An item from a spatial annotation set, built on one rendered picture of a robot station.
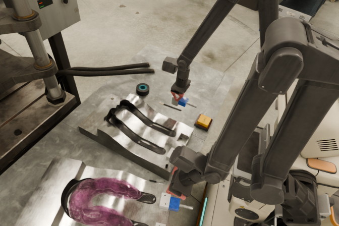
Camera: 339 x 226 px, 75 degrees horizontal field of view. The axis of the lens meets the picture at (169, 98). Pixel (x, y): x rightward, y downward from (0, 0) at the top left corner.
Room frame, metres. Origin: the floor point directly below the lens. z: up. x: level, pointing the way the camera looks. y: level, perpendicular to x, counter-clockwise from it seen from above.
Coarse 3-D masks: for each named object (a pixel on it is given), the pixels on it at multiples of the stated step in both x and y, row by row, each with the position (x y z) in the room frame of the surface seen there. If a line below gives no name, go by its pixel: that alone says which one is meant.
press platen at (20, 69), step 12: (0, 48) 0.85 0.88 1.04; (0, 60) 0.77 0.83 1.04; (12, 60) 0.78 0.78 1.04; (24, 60) 0.80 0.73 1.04; (0, 72) 0.69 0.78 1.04; (12, 72) 0.70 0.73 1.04; (24, 72) 0.72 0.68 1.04; (36, 72) 0.73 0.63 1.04; (48, 72) 0.75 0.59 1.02; (0, 84) 0.62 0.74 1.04; (12, 84) 0.66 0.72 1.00
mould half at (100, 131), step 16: (128, 96) 0.76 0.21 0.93; (96, 112) 0.68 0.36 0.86; (128, 112) 0.66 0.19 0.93; (144, 112) 0.69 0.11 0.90; (80, 128) 0.58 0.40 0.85; (96, 128) 0.59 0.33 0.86; (112, 128) 0.55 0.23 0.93; (144, 128) 0.61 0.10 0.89; (176, 128) 0.64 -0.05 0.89; (192, 128) 0.65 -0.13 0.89; (112, 144) 0.51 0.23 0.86; (128, 144) 0.51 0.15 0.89; (160, 144) 0.54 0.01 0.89; (176, 144) 0.55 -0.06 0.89; (144, 160) 0.45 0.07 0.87; (160, 160) 0.46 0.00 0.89; (160, 176) 0.42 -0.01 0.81
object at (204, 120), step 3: (201, 114) 0.80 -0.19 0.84; (201, 117) 0.77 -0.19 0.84; (204, 117) 0.78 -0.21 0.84; (207, 117) 0.78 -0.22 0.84; (198, 120) 0.75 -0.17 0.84; (201, 120) 0.75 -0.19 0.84; (204, 120) 0.76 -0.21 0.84; (207, 120) 0.76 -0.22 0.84; (210, 120) 0.77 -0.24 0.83; (198, 123) 0.74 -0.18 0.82; (201, 123) 0.74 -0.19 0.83; (204, 123) 0.74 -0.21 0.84; (207, 123) 0.74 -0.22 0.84; (204, 126) 0.73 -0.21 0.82; (207, 126) 0.73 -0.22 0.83
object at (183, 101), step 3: (177, 96) 0.79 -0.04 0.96; (183, 96) 0.81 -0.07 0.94; (174, 99) 0.78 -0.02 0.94; (180, 99) 0.78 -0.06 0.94; (183, 99) 0.78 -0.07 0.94; (186, 99) 0.79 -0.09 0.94; (174, 102) 0.78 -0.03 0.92; (177, 102) 0.77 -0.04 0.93; (180, 102) 0.77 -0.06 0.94; (183, 102) 0.76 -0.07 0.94; (186, 102) 0.77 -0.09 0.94; (177, 105) 0.77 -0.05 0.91; (183, 105) 0.76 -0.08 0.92; (192, 105) 0.76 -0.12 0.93; (195, 105) 0.76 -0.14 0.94
